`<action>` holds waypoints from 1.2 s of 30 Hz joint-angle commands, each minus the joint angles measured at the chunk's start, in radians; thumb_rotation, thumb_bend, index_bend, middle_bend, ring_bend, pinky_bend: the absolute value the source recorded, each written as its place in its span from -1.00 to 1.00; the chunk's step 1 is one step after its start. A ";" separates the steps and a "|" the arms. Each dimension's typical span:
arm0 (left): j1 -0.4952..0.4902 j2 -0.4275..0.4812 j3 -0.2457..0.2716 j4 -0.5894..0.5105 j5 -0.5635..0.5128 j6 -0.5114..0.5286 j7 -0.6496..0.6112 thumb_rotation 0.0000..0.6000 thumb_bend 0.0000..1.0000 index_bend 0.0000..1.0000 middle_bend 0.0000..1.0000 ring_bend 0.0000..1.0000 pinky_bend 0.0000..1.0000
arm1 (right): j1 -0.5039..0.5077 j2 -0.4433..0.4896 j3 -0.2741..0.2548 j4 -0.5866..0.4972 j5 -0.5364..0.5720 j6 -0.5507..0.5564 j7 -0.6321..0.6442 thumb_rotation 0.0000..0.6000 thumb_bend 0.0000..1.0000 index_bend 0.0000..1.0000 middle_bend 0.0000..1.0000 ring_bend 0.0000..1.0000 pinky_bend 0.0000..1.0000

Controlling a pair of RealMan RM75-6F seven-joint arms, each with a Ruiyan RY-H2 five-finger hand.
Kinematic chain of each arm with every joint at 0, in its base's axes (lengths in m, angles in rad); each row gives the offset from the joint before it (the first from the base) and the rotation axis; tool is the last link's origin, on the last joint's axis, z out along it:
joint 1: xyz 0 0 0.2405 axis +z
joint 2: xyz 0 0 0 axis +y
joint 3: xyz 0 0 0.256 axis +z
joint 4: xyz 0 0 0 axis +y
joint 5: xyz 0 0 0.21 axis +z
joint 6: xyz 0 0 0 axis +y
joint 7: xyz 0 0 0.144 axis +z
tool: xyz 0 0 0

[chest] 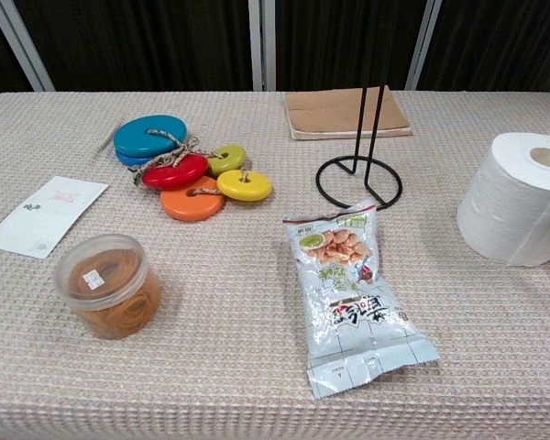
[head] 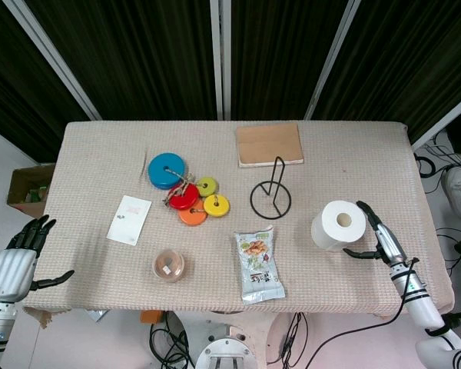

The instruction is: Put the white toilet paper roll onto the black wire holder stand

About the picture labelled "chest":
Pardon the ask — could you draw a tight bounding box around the white paper towel roll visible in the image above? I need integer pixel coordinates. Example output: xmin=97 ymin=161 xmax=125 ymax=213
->
xmin=456 ymin=132 xmax=550 ymax=268

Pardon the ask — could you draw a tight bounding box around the dark curtain panel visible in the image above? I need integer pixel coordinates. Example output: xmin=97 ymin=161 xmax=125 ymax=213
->
xmin=416 ymin=0 xmax=550 ymax=93
xmin=0 ymin=0 xmax=34 ymax=105
xmin=273 ymin=0 xmax=426 ymax=93
xmin=11 ymin=0 xmax=254 ymax=93

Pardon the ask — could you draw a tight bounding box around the silver peanut snack bag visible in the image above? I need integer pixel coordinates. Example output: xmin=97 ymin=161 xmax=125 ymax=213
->
xmin=281 ymin=201 xmax=441 ymax=400

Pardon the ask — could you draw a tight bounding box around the brown cardboard notebook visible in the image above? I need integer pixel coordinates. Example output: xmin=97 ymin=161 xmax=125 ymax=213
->
xmin=284 ymin=84 xmax=413 ymax=141

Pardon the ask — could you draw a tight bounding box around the yellow wooden disc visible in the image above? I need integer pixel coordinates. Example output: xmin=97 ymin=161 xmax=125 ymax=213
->
xmin=216 ymin=169 xmax=273 ymax=202

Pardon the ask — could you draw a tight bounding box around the small green wooden disc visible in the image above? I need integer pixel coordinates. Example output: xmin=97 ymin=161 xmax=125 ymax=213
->
xmin=205 ymin=144 xmax=248 ymax=178

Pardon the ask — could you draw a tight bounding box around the beige woven tablecloth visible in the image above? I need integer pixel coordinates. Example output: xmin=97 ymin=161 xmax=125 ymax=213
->
xmin=0 ymin=90 xmax=550 ymax=440

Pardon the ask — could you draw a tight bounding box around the orange wooden disc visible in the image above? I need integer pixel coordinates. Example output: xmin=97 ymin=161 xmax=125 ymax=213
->
xmin=159 ymin=176 xmax=226 ymax=222

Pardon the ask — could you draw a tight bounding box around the red wooden disc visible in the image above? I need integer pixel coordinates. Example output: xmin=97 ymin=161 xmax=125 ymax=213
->
xmin=141 ymin=153 xmax=210 ymax=190

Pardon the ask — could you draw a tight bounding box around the large teal wooden disc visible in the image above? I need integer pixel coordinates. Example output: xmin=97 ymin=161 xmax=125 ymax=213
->
xmin=113 ymin=114 xmax=192 ymax=160

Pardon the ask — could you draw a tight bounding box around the blue wooden disc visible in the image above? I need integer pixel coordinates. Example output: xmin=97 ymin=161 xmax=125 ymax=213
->
xmin=115 ymin=148 xmax=153 ymax=168

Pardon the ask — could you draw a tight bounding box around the clear jar of rubber bands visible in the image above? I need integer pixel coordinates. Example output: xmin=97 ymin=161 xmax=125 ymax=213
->
xmin=54 ymin=233 xmax=162 ymax=341

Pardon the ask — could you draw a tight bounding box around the white paper card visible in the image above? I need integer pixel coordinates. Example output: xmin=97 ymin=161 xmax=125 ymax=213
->
xmin=0 ymin=176 xmax=110 ymax=260

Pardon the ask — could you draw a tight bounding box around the black wire towel stand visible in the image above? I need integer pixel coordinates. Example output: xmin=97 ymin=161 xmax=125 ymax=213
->
xmin=314 ymin=0 xmax=403 ymax=211

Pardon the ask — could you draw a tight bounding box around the grey metal frame post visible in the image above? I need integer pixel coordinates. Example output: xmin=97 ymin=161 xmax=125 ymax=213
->
xmin=248 ymin=0 xmax=277 ymax=92
xmin=404 ymin=0 xmax=443 ymax=92
xmin=0 ymin=0 xmax=56 ymax=92

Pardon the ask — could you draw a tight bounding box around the braided beige rope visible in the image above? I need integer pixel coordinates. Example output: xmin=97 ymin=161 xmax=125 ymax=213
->
xmin=132 ymin=127 xmax=226 ymax=196

